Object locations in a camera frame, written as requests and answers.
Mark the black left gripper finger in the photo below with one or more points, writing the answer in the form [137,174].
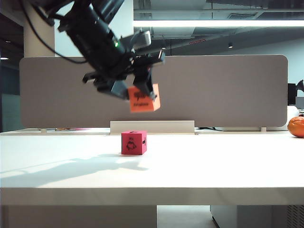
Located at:
[117,90]
[143,80]

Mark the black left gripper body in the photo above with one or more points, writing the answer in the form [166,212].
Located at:
[114,70]

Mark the orange letter block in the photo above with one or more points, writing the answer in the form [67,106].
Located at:
[142,105]

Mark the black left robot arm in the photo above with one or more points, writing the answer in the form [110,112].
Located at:
[95,31]

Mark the red letter block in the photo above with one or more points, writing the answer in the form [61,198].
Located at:
[133,145]

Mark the red ceiling sign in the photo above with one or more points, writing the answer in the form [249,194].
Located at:
[197,41]

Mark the grey fabric desk divider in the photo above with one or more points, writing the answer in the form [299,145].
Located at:
[213,95]

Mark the long ceiling light strip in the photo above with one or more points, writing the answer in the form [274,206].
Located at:
[213,23]

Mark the black ceiling spot lamp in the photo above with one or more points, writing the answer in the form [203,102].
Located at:
[230,45]

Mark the black computer monitor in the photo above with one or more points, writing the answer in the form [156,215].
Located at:
[292,95]

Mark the white rounded object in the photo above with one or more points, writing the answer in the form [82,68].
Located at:
[295,111]

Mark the orange mandarin fruit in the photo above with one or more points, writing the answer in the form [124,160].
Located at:
[297,127]

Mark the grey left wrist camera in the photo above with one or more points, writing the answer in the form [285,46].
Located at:
[142,40]

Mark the white divider bracket foot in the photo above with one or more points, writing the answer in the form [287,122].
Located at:
[42,130]
[263,129]

